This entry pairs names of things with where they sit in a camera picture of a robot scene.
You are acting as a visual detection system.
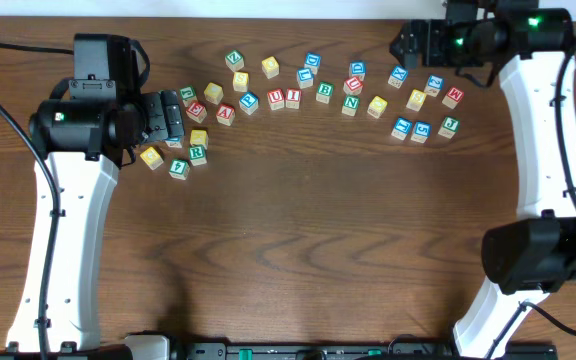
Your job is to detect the red E block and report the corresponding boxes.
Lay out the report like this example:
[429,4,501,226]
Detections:
[186,101,207,123]

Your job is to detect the green N block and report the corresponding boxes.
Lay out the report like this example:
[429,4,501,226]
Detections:
[342,95,360,116]

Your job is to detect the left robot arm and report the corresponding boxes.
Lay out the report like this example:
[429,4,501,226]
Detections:
[6,34,184,358]

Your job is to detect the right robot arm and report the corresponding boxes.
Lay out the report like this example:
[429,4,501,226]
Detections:
[389,1,576,359]

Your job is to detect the blue L block lower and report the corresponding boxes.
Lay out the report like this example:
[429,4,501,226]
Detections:
[164,137,183,148]

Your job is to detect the blue l block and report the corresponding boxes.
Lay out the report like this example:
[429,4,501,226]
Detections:
[164,137,183,148]
[296,68,314,89]

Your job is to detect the green J block left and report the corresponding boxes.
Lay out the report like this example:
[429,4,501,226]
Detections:
[179,85,197,107]

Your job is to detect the green j block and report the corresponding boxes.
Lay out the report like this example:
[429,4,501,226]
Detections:
[438,116,460,139]
[179,85,197,107]

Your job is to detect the blue X block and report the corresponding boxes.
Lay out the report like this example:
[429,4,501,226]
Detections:
[388,65,409,89]

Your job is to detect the yellow block beside R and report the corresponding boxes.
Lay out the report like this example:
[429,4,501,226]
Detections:
[190,129,209,149]

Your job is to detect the yellow block far left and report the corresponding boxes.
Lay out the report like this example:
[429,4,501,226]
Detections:
[140,147,164,170]

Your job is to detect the blue 2 block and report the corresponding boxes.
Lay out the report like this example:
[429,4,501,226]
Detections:
[423,74,444,97]

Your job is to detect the green R block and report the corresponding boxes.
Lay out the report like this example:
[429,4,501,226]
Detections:
[189,145,207,166]

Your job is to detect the green 4 block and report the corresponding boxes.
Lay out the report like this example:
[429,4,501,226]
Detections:
[169,159,190,180]

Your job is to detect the yellow S block right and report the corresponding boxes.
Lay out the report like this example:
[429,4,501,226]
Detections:
[406,89,427,112]

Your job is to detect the yellow s block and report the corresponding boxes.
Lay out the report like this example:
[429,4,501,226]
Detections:
[232,71,249,93]
[406,89,427,112]

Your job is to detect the yellow block near J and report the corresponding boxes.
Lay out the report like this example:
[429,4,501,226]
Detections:
[204,82,224,105]

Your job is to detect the red A block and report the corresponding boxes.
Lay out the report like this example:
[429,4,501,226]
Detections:
[216,104,235,126]

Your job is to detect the red M block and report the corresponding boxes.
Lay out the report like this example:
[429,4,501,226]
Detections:
[442,86,464,109]

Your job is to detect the blue D block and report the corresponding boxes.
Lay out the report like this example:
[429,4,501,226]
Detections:
[349,61,366,81]

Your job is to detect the yellow O block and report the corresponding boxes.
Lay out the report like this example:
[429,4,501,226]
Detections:
[367,96,388,119]

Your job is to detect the red U block right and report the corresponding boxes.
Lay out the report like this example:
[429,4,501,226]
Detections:
[343,76,364,96]

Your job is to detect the red u block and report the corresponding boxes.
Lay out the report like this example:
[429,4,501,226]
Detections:
[343,76,364,96]
[267,88,285,111]

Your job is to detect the blue I block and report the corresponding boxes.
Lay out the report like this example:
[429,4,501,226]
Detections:
[391,117,413,141]

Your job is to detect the yellow S block left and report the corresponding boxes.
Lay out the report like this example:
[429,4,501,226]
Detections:
[232,71,249,93]

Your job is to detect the blue 5 block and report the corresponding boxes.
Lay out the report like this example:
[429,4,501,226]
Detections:
[411,121,432,144]

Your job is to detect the blue P block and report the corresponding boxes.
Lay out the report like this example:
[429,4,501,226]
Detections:
[239,92,259,115]

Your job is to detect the green Z block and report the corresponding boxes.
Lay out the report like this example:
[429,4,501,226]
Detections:
[225,49,245,72]

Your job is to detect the green B block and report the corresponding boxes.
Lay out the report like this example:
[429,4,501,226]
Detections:
[316,81,334,104]

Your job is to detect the blue block top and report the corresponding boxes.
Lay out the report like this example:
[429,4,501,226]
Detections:
[304,52,321,75]

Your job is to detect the red U block left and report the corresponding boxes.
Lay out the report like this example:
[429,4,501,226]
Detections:
[267,88,285,111]

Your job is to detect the yellow block top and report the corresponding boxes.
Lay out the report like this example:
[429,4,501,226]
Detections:
[262,56,280,79]

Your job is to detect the blue L block upper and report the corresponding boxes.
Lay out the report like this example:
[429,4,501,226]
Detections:
[296,68,314,89]

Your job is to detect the red I block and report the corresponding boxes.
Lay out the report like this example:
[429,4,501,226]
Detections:
[285,88,302,109]

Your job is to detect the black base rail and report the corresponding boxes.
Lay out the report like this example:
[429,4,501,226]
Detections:
[0,333,559,360]

